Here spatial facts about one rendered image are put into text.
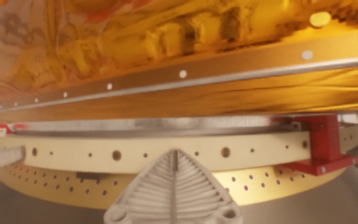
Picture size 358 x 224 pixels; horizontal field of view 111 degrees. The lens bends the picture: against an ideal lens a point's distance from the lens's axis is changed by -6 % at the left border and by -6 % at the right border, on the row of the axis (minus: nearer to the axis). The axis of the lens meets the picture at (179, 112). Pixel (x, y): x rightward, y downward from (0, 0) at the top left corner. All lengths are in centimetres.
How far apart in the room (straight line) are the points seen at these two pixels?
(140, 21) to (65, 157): 24
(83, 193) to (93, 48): 26
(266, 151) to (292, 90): 10
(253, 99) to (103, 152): 22
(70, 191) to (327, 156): 42
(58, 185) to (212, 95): 30
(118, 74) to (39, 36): 29
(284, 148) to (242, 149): 7
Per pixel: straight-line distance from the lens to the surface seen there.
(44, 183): 37
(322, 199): 38
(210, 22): 21
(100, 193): 28
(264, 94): 20
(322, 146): 32
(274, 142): 25
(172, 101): 21
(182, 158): 16
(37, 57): 51
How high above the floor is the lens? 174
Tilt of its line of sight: 4 degrees up
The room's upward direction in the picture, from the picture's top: 2 degrees counter-clockwise
